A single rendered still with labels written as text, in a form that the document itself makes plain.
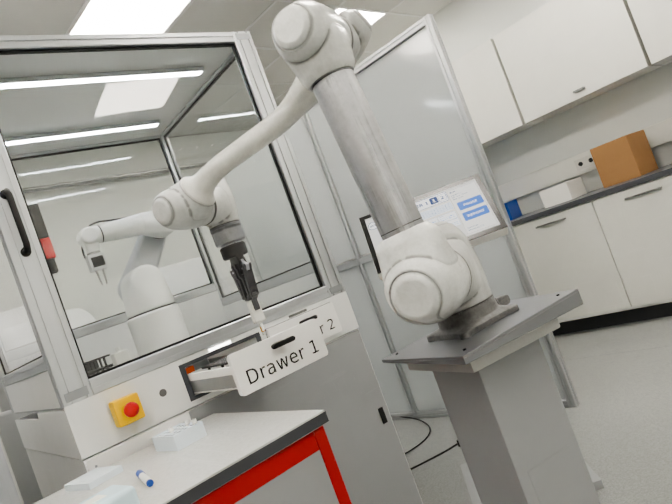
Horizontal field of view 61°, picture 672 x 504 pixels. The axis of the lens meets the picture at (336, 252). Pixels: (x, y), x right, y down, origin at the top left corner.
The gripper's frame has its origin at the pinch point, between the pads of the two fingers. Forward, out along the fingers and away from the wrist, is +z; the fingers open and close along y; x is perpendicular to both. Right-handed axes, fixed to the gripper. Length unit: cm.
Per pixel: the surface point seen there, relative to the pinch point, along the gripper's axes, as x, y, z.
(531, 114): -299, 128, -58
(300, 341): -5.1, -11.0, 12.0
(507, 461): -26, -51, 52
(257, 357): 8.7, -13.4, 11.1
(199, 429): 27.7, -9.5, 22.2
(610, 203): -277, 78, 20
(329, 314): -34.9, 26.7, 11.6
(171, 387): 25.9, 17.9, 12.6
